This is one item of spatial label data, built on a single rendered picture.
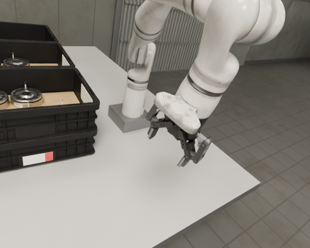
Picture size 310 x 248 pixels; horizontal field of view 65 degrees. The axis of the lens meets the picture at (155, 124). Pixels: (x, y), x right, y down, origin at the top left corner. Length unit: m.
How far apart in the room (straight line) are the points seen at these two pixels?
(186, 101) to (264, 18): 0.16
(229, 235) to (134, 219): 1.10
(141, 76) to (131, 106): 0.15
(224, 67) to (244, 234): 1.57
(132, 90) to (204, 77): 0.67
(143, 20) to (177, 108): 0.42
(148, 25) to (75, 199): 0.57
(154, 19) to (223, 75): 0.40
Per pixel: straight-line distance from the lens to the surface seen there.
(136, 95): 1.04
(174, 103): 0.40
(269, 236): 1.96
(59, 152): 0.91
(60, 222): 0.78
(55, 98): 1.04
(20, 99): 0.97
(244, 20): 0.34
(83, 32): 3.12
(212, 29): 0.36
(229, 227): 1.84
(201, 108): 0.42
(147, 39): 0.82
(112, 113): 1.14
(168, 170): 0.96
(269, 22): 0.37
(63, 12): 2.99
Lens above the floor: 1.34
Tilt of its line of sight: 32 degrees down
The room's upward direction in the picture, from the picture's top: 14 degrees clockwise
